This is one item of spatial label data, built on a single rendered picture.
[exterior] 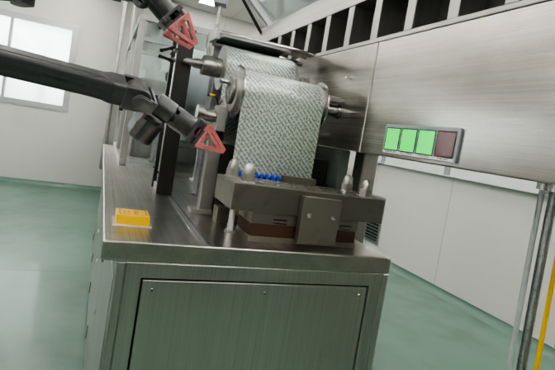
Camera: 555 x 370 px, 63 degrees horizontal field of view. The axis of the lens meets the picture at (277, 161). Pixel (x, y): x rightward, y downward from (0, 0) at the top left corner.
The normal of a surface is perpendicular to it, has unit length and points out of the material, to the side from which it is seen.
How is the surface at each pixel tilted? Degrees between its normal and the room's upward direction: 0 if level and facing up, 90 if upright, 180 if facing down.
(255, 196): 90
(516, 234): 90
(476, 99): 90
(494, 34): 90
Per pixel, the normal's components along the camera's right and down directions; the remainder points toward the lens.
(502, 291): -0.92, -0.13
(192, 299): 0.36, 0.11
